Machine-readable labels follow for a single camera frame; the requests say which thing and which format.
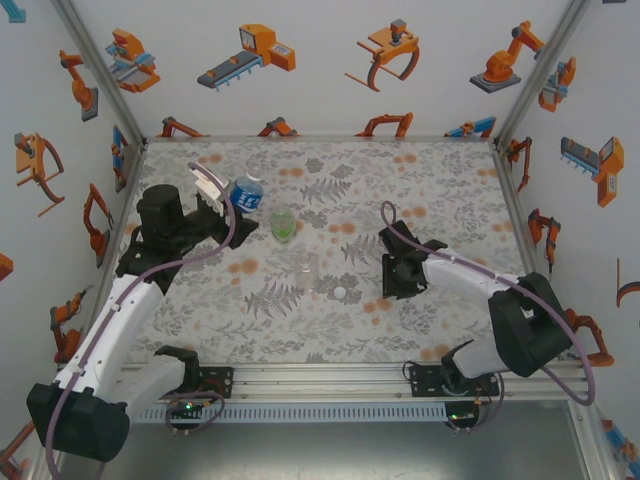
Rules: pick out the aluminium table edge rail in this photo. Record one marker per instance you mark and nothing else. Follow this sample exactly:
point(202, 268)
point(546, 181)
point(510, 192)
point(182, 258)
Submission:
point(320, 382)
point(320, 138)

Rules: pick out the aluminium frame post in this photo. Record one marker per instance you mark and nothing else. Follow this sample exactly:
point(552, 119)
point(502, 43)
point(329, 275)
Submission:
point(42, 467)
point(545, 65)
point(595, 440)
point(100, 65)

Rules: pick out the floral patterned table cover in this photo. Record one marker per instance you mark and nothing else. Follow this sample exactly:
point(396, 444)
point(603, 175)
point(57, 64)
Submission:
point(320, 330)

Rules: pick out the green plastic cup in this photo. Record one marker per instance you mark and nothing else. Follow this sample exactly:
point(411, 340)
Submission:
point(282, 227)

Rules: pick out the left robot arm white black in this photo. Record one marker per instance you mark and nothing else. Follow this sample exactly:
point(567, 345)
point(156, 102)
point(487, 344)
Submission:
point(125, 310)

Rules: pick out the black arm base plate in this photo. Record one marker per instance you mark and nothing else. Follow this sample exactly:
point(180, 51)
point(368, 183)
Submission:
point(425, 382)
point(222, 382)

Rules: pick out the controller board with green light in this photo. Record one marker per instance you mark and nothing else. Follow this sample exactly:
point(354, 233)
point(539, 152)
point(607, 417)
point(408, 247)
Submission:
point(187, 406)
point(462, 415)

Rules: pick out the aluminium side rail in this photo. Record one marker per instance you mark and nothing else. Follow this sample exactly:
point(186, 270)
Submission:
point(515, 215)
point(127, 200)

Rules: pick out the blue label water bottle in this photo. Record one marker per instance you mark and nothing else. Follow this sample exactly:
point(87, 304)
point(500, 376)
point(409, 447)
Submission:
point(247, 195)

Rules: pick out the white bottle cap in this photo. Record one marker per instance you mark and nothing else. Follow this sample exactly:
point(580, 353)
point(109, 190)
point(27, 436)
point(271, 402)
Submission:
point(340, 293)

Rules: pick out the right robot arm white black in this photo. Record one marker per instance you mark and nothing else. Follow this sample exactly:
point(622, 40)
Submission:
point(470, 280)

